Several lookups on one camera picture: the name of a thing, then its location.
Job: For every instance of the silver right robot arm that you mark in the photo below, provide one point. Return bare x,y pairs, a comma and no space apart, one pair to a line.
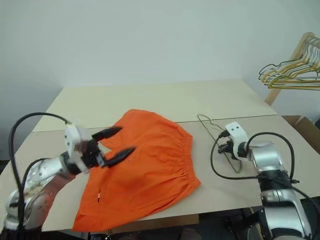
272,175

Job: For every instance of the brown cardboard box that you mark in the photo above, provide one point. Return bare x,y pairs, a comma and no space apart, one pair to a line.
303,127

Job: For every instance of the light wooden clothes rack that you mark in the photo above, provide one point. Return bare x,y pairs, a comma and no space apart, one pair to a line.
276,87

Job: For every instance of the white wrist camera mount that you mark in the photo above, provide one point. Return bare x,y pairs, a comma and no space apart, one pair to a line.
236,136
71,140

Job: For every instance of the orange shorts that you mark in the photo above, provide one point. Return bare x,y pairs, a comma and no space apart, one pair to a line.
150,160

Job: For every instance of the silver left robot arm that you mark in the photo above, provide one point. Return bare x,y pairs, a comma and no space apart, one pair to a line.
42,185

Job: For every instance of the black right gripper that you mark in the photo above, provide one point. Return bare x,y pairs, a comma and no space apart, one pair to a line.
226,148

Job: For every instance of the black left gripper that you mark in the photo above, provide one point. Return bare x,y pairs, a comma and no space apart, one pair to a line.
89,155

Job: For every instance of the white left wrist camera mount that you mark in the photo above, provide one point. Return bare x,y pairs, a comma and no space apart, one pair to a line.
71,140

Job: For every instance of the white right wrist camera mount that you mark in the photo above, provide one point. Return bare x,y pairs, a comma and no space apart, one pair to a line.
236,136

